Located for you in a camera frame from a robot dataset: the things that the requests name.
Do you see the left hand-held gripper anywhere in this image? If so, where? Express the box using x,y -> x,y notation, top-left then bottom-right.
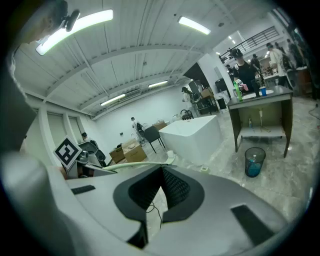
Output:
53,135 -> 118,180

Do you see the black chair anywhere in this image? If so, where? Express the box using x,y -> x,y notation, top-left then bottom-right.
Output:
143,125 -> 166,154

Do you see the black metal shelf table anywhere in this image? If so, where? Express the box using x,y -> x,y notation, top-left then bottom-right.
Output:
195,95 -> 219,116

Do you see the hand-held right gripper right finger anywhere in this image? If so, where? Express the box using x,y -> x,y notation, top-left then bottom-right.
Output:
144,164 -> 289,256

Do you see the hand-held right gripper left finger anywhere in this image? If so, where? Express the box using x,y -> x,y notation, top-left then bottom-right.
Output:
0,151 -> 164,256

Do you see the small cardboard box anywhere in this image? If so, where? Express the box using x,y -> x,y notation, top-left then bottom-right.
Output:
200,87 -> 214,99

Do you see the green bottle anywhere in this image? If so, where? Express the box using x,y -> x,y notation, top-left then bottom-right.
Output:
232,80 -> 244,102

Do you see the black balcony railing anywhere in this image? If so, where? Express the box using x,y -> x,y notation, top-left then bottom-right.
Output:
219,25 -> 279,64

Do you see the light green mop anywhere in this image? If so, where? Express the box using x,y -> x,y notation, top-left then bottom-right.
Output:
101,160 -> 179,171

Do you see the brown cardboard box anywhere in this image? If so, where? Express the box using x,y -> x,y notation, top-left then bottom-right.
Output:
108,139 -> 148,164

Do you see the black head-worn camera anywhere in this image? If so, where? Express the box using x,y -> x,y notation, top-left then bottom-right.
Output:
60,9 -> 81,32

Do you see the black mesh trash bin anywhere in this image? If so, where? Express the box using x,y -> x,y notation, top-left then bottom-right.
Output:
244,146 -> 267,179

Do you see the white counter block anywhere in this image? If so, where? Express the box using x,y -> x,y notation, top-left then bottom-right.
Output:
158,114 -> 224,166

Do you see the long ceiling light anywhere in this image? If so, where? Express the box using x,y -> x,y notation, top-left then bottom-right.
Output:
100,93 -> 127,107
147,79 -> 169,89
35,9 -> 114,57
177,15 -> 212,36

